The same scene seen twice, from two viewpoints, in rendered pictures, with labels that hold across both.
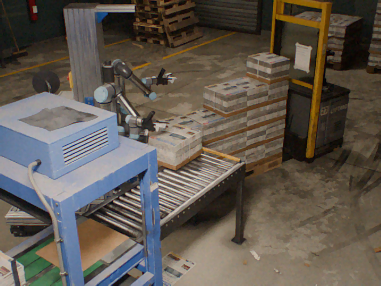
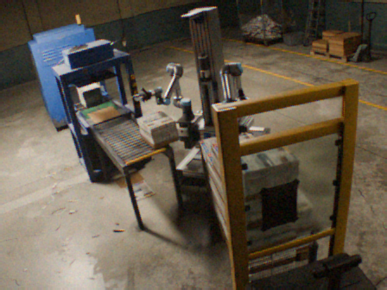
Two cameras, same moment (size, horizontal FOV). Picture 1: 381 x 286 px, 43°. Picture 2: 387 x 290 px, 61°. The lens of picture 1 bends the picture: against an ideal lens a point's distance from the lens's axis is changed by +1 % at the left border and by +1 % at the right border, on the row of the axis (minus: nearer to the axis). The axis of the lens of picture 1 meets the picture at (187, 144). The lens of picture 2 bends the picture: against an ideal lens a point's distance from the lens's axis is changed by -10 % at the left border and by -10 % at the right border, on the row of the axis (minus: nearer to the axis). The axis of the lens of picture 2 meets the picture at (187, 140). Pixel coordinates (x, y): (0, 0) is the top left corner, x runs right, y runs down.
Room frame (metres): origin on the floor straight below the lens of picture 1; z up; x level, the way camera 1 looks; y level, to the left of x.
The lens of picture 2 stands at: (5.53, -2.82, 2.44)
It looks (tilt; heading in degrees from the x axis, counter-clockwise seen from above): 26 degrees down; 118
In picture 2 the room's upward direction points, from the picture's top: 9 degrees counter-clockwise
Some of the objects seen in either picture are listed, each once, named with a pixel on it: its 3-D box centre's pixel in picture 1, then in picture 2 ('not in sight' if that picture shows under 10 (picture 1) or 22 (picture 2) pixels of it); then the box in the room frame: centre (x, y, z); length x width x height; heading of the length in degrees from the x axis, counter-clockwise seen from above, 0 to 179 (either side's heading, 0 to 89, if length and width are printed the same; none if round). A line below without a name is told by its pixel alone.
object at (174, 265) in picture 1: (170, 268); (139, 191); (3.15, 0.16, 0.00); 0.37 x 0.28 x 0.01; 143
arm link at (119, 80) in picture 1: (121, 87); (237, 86); (4.38, 0.64, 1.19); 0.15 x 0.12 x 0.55; 24
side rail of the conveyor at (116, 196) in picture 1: (147, 183); (146, 132); (3.33, 0.33, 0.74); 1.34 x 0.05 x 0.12; 143
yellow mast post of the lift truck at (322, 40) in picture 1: (316, 85); (237, 249); (5.00, -1.43, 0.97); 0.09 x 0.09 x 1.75; 35
